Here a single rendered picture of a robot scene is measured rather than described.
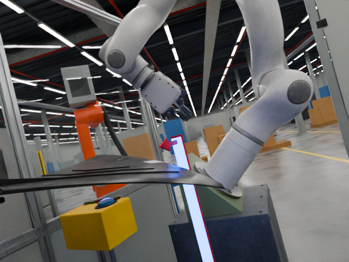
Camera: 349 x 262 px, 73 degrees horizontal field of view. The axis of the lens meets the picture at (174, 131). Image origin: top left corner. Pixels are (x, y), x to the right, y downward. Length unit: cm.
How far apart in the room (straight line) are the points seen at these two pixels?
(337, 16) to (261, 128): 126
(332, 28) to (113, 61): 151
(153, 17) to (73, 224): 57
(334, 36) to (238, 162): 128
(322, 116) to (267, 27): 1182
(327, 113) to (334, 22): 1082
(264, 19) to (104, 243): 70
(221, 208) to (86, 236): 38
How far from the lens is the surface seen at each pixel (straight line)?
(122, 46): 66
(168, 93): 73
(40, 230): 106
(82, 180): 21
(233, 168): 79
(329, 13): 191
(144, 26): 68
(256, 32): 77
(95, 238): 62
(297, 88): 72
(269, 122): 77
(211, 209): 76
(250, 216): 72
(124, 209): 63
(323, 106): 1257
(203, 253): 50
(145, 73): 72
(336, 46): 187
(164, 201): 160
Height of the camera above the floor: 119
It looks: 2 degrees up
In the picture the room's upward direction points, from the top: 15 degrees counter-clockwise
